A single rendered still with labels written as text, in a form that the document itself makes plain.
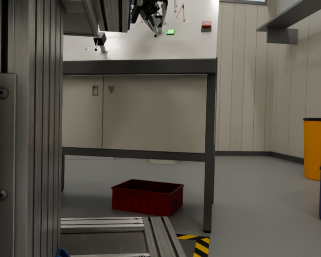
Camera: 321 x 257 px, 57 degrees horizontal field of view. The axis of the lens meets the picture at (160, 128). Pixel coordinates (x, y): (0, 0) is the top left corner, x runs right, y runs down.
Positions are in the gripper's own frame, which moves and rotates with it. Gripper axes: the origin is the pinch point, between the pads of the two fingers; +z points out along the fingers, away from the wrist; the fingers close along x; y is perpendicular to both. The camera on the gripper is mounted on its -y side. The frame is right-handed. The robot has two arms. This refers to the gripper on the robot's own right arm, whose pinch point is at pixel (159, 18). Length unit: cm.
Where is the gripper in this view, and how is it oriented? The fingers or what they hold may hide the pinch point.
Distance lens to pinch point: 175.1
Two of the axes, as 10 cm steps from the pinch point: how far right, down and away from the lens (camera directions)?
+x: -9.8, -0.4, 2.0
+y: 2.0, -3.9, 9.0
